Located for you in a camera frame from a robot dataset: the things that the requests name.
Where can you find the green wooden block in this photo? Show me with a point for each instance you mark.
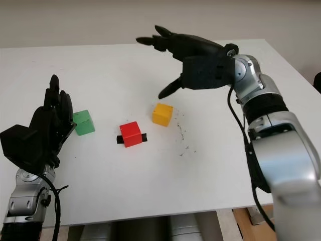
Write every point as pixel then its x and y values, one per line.
pixel 84 123

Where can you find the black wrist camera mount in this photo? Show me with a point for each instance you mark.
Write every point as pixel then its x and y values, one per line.
pixel 17 145
pixel 205 72

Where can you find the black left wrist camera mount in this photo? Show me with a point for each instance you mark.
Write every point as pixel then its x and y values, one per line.
pixel 17 145

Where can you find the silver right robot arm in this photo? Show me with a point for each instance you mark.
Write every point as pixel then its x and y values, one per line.
pixel 283 155

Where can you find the black three-fingered right robot hand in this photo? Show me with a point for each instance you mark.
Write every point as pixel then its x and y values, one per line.
pixel 198 46

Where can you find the grey right robot thigh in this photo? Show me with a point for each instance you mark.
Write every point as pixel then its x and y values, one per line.
pixel 184 228

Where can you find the yellow wooden block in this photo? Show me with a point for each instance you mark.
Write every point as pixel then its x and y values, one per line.
pixel 161 114

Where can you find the grey left robot thigh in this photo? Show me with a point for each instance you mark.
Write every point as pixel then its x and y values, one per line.
pixel 96 233

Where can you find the grey table frame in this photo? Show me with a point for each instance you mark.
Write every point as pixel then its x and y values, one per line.
pixel 253 216

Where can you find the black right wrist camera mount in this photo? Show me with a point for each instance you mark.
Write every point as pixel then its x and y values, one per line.
pixel 205 72

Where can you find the grey robot thigh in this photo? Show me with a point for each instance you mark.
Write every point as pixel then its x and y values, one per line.
pixel 96 233
pixel 184 228

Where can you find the black three-fingered left robot hand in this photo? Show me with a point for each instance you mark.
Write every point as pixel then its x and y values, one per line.
pixel 54 118

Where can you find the black rounded background object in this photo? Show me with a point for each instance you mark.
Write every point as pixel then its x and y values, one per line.
pixel 317 84

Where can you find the black tape strip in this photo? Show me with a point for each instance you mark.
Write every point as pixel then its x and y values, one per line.
pixel 144 138

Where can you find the red wooden block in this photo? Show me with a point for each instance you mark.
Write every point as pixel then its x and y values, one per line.
pixel 130 135

